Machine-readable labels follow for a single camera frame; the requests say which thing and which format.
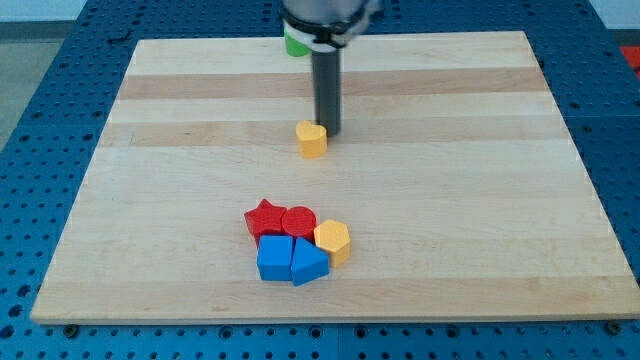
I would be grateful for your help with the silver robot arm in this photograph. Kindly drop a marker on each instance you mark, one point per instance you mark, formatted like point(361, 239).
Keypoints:
point(327, 25)

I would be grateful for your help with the blue perforated table plate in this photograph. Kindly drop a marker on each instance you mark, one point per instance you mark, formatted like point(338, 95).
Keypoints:
point(49, 150)

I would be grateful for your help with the green block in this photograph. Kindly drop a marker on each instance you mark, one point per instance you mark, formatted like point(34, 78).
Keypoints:
point(295, 41)

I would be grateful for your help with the red cylinder block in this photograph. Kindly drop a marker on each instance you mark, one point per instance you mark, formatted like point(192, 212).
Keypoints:
point(299, 221)

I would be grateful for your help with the blue square block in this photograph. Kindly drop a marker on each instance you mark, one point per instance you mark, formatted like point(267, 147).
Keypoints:
point(274, 257)

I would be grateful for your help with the wooden board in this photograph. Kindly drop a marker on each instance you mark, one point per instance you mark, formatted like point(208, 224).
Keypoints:
point(463, 191)

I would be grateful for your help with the yellow heart block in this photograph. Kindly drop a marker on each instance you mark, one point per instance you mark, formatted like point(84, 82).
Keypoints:
point(311, 139)

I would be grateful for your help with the yellow hexagon block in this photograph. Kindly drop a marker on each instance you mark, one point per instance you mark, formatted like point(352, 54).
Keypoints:
point(333, 237)

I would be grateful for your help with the blue triangle block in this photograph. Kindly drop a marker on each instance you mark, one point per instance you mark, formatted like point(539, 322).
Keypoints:
point(308, 262)

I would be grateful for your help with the red star block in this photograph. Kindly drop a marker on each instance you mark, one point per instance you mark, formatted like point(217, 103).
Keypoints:
point(265, 219)

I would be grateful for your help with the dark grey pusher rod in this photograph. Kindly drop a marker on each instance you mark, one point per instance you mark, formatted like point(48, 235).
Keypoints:
point(326, 76)

